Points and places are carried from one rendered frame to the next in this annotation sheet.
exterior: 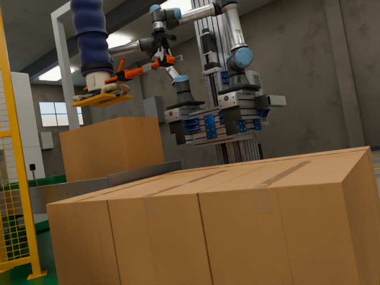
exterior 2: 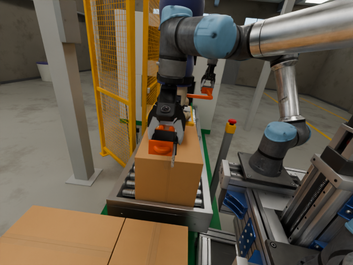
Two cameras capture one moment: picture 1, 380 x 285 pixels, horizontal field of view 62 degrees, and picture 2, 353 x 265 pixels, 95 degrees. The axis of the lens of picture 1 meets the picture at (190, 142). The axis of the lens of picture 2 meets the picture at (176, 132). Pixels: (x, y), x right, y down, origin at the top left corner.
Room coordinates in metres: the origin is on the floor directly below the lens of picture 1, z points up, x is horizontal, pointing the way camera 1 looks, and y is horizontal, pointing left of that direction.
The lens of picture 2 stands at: (1.75, -0.34, 1.52)
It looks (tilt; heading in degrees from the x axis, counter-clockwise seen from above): 27 degrees down; 58
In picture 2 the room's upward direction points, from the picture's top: 7 degrees clockwise
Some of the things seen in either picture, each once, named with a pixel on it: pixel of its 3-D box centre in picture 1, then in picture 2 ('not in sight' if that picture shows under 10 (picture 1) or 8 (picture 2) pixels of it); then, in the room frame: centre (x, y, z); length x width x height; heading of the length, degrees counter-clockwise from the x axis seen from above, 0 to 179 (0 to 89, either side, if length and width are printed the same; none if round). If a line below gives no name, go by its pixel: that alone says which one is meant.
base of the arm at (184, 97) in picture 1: (184, 98); (267, 159); (2.50, -0.02, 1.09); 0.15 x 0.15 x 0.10
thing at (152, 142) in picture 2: (165, 61); (162, 141); (1.95, 0.07, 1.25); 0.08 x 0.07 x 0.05; 59
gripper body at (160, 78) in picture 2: (159, 40); (169, 97); (1.97, 0.08, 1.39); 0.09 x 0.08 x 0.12; 58
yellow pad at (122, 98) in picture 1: (111, 99); (185, 112); (2.35, 0.53, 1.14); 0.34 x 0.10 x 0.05; 59
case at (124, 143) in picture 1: (113, 152); (169, 158); (2.28, 0.56, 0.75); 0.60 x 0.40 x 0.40; 60
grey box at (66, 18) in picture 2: not in sight; (68, 21); (1.74, 1.42, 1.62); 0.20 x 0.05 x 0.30; 57
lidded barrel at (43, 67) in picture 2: not in sight; (47, 71); (0.80, 7.25, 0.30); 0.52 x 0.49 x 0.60; 140
